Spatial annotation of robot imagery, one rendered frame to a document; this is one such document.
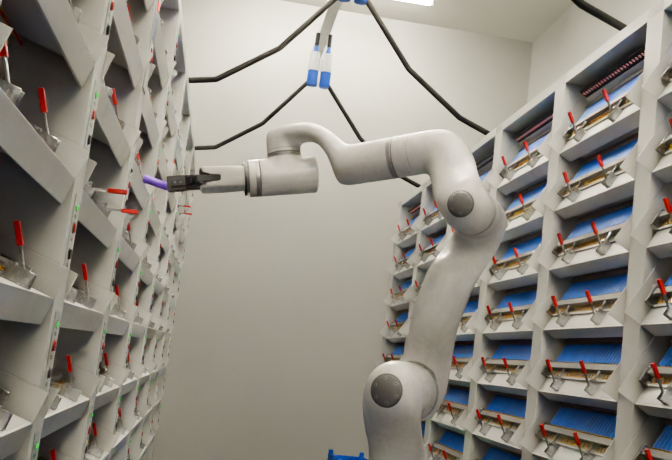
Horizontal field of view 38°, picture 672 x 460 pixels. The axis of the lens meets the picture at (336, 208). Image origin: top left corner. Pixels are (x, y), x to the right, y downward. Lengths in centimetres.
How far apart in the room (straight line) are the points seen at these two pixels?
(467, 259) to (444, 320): 14
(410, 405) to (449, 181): 45
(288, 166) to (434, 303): 46
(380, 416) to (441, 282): 29
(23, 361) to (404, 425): 75
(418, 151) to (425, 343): 40
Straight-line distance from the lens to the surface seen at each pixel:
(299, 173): 214
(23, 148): 124
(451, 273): 195
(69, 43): 144
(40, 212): 159
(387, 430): 193
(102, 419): 297
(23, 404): 157
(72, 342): 227
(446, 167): 198
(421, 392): 192
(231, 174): 213
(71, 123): 160
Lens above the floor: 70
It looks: 9 degrees up
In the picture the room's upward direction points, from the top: 7 degrees clockwise
